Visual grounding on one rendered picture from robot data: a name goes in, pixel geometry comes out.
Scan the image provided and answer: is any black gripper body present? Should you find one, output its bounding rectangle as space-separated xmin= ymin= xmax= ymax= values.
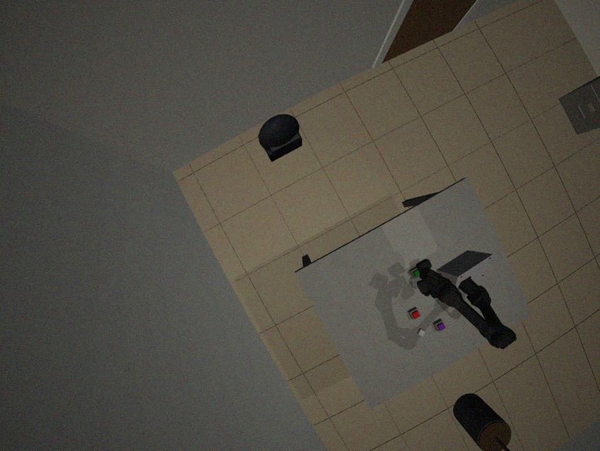
xmin=416 ymin=259 xmax=437 ymax=298

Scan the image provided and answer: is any green button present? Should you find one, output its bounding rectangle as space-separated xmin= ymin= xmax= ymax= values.
xmin=409 ymin=266 xmax=420 ymax=279

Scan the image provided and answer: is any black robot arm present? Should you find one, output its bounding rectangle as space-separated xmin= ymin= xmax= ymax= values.
xmin=417 ymin=267 xmax=517 ymax=349

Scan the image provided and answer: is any purple button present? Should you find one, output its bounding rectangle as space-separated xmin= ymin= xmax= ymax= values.
xmin=433 ymin=318 xmax=446 ymax=331

